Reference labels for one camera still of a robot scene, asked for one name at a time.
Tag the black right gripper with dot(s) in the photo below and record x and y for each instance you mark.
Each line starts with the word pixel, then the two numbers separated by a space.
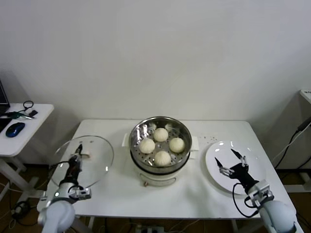
pixel 243 174

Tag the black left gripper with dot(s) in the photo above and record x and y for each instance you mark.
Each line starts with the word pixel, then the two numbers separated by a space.
pixel 74 170

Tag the round glass pot lid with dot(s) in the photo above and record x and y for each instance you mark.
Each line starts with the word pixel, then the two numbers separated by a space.
pixel 88 156

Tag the white steamed baozi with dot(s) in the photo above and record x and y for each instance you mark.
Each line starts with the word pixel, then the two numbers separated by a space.
pixel 162 158
pixel 147 146
pixel 177 145
pixel 160 134

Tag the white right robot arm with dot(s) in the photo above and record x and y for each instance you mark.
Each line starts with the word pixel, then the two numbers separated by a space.
pixel 279 216

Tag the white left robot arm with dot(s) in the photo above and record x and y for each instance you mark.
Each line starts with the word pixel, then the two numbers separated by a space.
pixel 58 216

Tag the stainless steel steamer basket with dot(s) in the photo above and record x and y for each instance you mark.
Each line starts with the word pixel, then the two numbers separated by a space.
pixel 134 138

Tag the white round plate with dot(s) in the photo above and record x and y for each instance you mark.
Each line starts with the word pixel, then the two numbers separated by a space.
pixel 219 149

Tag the white side table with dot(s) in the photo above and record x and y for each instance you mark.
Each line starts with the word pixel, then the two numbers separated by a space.
pixel 40 126

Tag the small black device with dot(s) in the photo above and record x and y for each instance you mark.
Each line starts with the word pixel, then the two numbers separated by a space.
pixel 32 112

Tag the grey pen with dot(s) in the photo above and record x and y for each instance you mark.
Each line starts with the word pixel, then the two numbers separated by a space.
pixel 28 117

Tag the blue computer mouse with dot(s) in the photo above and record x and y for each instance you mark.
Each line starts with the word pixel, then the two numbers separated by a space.
pixel 15 129

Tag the cream electric cooker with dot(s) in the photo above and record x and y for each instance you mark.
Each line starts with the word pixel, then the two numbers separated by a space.
pixel 158 180

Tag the black laptop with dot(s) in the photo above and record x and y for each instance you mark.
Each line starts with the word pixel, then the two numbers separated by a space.
pixel 3 97

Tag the white cabinet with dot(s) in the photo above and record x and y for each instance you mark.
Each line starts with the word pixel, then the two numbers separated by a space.
pixel 305 97

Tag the white power strip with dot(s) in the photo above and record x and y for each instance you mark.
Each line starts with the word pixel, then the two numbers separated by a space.
pixel 150 229

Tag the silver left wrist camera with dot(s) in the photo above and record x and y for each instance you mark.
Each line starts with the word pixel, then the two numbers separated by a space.
pixel 82 194

